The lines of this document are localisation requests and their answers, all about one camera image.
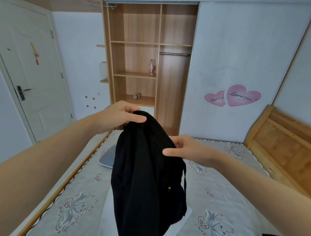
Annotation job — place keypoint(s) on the grey patterned mattress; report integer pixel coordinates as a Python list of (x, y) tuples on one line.
[(218, 194)]

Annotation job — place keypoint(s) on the small lying bottle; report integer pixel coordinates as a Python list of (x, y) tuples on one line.
[(137, 95)]

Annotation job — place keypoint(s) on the black garment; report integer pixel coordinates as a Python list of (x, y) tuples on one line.
[(145, 175)]

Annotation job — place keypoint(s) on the grey flat cushion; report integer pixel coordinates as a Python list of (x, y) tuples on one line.
[(108, 158)]

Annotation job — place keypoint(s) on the white heart-print sliding door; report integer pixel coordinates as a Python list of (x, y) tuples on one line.
[(238, 60)]

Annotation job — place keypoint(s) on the person's left thumb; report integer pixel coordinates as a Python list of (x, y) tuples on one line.
[(138, 118)]

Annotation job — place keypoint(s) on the person's left forearm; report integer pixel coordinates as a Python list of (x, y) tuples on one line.
[(48, 158)]

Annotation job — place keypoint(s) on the white wardrobe drawer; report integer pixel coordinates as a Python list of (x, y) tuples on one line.
[(148, 112)]

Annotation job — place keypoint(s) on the person's right forearm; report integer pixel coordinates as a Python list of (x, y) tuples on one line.
[(262, 189)]

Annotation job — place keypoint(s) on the person's left hand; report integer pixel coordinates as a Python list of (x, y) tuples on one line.
[(116, 116)]

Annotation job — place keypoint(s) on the metal clothes rail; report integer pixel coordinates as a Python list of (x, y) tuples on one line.
[(175, 53)]

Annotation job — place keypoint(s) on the wooden corner side shelves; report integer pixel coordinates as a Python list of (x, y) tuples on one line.
[(104, 80)]

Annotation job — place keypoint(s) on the wooden headboard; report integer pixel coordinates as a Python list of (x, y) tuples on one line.
[(279, 145)]

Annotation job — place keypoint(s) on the clear red-label water bottle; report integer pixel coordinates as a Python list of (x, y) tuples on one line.
[(151, 68)]

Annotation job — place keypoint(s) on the red knot ornament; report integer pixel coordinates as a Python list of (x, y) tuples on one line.
[(35, 54)]

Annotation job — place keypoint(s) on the white room door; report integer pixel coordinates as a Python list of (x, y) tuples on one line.
[(36, 73)]

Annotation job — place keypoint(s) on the wooden bed frame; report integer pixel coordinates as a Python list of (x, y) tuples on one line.
[(60, 187)]

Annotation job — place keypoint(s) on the person's right hand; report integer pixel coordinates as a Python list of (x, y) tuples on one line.
[(196, 153)]

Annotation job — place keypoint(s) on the wooden open wardrobe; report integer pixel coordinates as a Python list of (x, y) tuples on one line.
[(170, 85)]

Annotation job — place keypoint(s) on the person's right thumb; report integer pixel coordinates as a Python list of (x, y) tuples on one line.
[(172, 152)]

